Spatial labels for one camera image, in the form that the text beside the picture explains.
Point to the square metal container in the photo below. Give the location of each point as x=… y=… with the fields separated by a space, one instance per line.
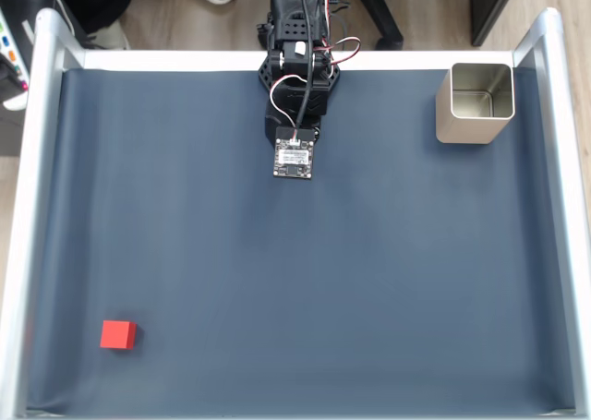
x=461 y=127

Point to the camera circuit board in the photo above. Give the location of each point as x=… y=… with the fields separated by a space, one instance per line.
x=293 y=159

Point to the white device with coloured buttons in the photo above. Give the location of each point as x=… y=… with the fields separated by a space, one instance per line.
x=11 y=46

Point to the silver table frame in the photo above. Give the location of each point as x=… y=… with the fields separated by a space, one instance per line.
x=27 y=161

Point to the red cube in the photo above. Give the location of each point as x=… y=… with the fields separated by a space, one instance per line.
x=117 y=334

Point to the black office chair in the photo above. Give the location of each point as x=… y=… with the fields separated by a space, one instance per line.
x=383 y=18

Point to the blue table mat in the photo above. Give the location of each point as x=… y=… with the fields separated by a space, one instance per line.
x=323 y=254

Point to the person's leg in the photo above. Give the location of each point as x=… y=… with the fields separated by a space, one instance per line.
x=101 y=0

